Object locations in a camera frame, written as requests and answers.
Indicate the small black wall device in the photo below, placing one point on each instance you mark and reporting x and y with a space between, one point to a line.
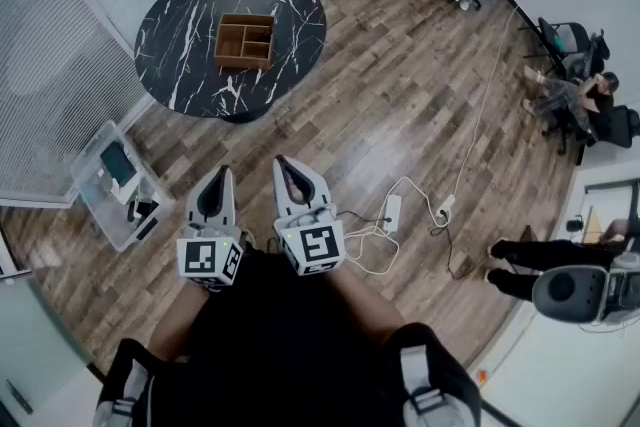
575 223

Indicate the black office chair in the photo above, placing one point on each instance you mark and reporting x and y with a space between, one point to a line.
622 127

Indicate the white tablet device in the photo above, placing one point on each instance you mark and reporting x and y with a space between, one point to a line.
117 162

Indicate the person's black clothing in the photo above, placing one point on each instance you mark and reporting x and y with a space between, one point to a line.
280 340

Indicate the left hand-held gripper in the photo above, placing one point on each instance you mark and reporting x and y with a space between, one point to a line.
200 260

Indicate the person's right forearm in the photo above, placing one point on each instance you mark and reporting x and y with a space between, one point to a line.
365 305

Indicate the white window blind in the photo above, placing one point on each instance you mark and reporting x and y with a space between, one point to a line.
50 90

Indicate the black marble round table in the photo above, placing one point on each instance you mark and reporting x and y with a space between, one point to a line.
175 40

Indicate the black folding chair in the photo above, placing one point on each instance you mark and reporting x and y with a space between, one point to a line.
575 35

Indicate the black floor stand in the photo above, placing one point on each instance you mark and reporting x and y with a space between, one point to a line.
528 235

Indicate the small orange object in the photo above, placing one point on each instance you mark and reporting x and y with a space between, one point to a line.
482 376

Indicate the white power socket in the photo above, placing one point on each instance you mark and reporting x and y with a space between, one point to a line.
446 206

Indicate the clear plastic bin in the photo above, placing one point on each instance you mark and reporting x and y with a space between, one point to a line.
110 220

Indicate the person's left forearm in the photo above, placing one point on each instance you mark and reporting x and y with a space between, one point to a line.
175 320

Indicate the wooden compartment tray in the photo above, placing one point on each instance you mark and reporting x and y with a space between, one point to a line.
230 47

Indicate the wooden board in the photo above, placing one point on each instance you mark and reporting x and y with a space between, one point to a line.
593 221

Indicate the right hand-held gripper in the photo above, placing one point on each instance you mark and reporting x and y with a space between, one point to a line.
315 245

